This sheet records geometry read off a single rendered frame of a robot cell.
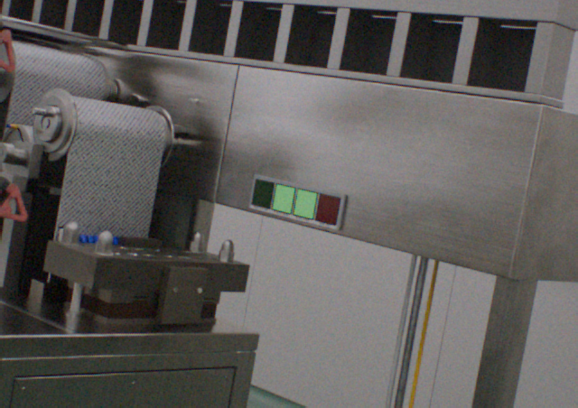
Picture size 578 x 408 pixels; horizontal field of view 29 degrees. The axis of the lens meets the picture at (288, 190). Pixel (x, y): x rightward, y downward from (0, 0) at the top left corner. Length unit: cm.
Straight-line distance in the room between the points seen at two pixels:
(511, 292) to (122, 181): 82
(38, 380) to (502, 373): 84
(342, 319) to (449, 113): 323
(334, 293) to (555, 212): 327
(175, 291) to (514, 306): 65
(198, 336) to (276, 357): 325
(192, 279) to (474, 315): 265
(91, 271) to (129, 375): 21
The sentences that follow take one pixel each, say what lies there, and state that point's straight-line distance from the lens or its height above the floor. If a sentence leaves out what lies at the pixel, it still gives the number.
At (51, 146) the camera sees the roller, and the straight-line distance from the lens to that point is 227.
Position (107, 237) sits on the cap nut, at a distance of 211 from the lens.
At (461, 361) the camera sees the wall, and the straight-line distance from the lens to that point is 477.
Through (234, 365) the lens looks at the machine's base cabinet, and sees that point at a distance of 229.
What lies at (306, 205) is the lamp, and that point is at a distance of 218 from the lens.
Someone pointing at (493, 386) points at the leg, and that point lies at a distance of 212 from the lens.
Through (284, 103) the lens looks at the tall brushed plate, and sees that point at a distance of 226.
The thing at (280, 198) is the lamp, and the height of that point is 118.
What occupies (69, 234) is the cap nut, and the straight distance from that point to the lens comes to 218.
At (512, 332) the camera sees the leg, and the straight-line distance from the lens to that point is 209.
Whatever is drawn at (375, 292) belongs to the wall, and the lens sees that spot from 504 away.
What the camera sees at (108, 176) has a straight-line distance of 230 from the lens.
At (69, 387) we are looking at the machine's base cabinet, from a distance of 204.
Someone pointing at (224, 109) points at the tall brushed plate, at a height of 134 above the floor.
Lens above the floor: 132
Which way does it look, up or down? 3 degrees down
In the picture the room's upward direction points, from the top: 10 degrees clockwise
